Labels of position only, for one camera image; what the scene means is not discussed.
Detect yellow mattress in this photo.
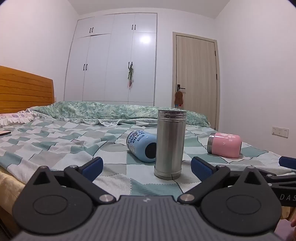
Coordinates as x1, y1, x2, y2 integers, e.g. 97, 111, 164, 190
0, 166, 26, 219

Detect floral frilled pillow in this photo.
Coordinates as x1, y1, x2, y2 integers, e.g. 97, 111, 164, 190
0, 109, 40, 127

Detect blue printed cup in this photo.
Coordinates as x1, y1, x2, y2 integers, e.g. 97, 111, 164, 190
127, 130, 158, 163

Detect brown hanging ornament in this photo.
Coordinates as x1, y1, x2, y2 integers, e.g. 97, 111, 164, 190
174, 90, 185, 108

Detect wooden headboard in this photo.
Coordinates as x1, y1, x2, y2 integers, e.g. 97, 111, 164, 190
0, 65, 55, 114

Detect green hanging ornament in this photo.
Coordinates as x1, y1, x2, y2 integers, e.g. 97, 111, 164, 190
127, 64, 135, 88

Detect stainless steel thermos bottle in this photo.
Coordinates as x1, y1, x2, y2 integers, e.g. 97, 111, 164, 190
154, 109, 187, 180

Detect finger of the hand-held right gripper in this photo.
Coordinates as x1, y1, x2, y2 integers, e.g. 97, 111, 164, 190
257, 156, 296, 179

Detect white wardrobe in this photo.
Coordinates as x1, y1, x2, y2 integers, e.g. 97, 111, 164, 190
64, 13, 158, 106

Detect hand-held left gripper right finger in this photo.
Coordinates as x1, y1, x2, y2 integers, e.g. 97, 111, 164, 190
177, 156, 273, 206

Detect wooden door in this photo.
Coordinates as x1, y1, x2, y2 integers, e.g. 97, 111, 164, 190
172, 32, 220, 131

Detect white wall socket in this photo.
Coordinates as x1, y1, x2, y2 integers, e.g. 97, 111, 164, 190
272, 126, 290, 138

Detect green floral quilt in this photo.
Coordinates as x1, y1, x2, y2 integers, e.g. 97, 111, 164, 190
28, 101, 211, 127

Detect green checkered bed sheet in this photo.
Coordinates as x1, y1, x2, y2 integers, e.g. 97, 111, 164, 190
0, 115, 296, 200

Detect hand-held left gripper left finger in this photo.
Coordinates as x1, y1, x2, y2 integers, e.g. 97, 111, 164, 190
25, 157, 116, 206

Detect pink cup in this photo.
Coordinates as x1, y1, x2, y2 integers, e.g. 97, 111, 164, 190
207, 133, 242, 159

